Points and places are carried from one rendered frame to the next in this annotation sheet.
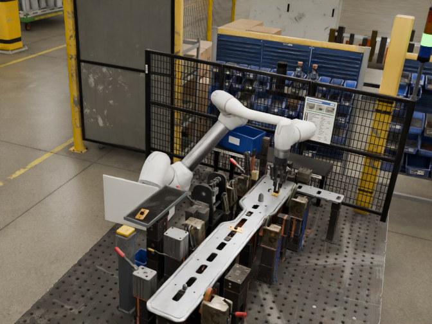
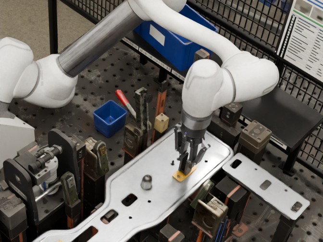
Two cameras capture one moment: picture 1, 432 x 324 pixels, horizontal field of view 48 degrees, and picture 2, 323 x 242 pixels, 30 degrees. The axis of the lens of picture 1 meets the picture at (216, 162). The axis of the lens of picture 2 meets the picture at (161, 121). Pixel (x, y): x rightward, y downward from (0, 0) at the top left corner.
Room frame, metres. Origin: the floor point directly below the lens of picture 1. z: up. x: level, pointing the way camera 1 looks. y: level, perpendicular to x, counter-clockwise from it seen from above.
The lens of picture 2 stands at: (1.30, -0.49, 2.52)
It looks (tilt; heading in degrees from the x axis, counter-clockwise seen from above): 47 degrees down; 10
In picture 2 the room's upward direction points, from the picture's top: 9 degrees clockwise
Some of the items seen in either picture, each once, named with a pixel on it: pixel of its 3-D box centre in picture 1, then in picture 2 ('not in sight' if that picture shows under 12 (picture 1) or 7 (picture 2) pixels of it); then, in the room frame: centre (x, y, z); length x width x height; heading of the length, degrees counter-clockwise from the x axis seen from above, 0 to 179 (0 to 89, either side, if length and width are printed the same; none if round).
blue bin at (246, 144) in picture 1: (240, 137); (173, 29); (3.10, -0.16, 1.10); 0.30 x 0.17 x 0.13; 56
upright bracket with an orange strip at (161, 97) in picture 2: (250, 184); (156, 132); (2.70, -0.23, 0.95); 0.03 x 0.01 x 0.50; 155
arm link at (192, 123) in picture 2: (281, 151); (196, 114); (2.52, -0.37, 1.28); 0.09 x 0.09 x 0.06
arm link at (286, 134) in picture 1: (285, 133); (206, 86); (2.53, -0.38, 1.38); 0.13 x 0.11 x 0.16; 129
